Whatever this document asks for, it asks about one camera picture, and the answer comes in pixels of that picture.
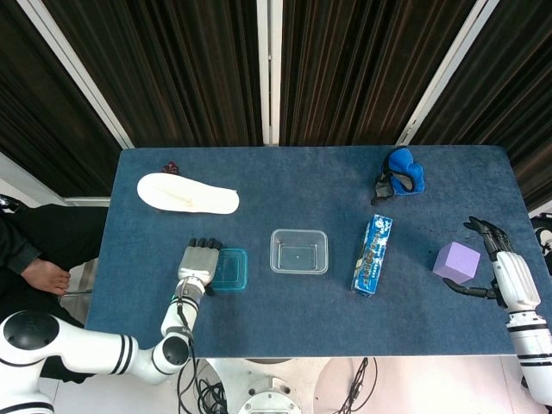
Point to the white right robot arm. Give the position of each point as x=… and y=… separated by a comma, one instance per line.
x=532, y=345

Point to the purple foam cube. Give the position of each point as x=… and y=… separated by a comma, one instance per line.
x=457, y=263

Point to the dark brown curtain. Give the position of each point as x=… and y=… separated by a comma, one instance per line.
x=181, y=64

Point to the blue printed cardboard box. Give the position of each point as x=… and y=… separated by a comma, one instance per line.
x=373, y=254

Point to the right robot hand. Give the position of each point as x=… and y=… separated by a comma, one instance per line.
x=517, y=280

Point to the white shoe insole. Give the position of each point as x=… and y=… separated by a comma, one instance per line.
x=185, y=194

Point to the blue carpet table mat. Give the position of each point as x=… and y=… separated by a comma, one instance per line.
x=302, y=319

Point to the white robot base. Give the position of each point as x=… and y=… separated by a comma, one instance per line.
x=269, y=399

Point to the white window frame post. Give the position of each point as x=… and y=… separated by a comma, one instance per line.
x=77, y=73
x=448, y=73
x=269, y=69

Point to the black and white patterned object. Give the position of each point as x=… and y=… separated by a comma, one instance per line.
x=543, y=241

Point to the clear plastic food container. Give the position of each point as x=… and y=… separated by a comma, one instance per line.
x=299, y=252

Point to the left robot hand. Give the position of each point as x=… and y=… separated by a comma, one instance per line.
x=199, y=263

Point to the small dark red object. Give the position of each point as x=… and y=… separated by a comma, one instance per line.
x=171, y=167

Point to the shiny metal object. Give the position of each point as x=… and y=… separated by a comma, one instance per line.
x=8, y=202

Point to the translucent blue plastic lid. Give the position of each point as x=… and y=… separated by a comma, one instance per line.
x=233, y=269

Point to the person in black trousers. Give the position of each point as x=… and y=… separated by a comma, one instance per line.
x=56, y=233

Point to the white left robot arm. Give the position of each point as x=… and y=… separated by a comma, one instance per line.
x=86, y=349

